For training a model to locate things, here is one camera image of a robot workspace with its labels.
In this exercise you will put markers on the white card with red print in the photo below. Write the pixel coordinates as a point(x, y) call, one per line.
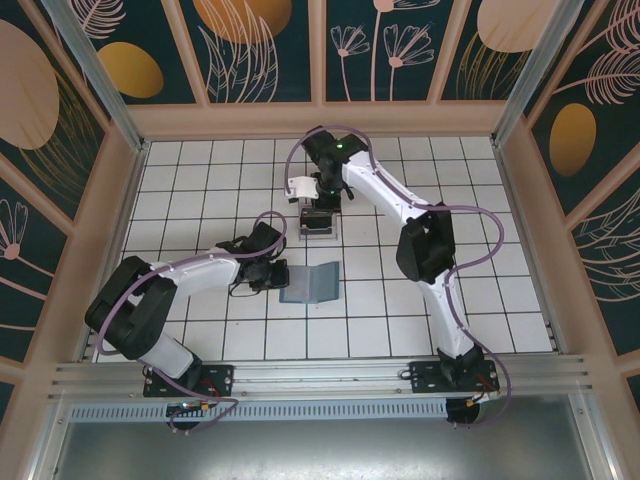
point(300, 285)

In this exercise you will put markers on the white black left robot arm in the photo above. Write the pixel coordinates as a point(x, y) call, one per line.
point(200, 272)

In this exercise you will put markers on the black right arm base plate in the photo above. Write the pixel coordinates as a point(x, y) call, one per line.
point(425, 375)

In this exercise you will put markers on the grey metal sheet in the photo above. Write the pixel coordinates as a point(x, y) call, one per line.
point(320, 450)

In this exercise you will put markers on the aluminium mounting rail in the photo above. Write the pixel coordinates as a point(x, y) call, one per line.
point(320, 372)

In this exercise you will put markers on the clear acrylic box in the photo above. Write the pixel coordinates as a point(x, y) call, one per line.
point(336, 235)

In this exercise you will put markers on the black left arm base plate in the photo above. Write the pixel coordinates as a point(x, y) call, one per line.
point(220, 375)

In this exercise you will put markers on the aluminium frame post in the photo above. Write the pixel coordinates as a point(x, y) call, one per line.
point(535, 70)
point(97, 80)

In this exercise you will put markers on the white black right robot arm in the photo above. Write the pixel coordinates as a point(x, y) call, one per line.
point(380, 185)

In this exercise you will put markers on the blue-grey cloth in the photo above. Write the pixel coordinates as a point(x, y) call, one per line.
point(325, 282)

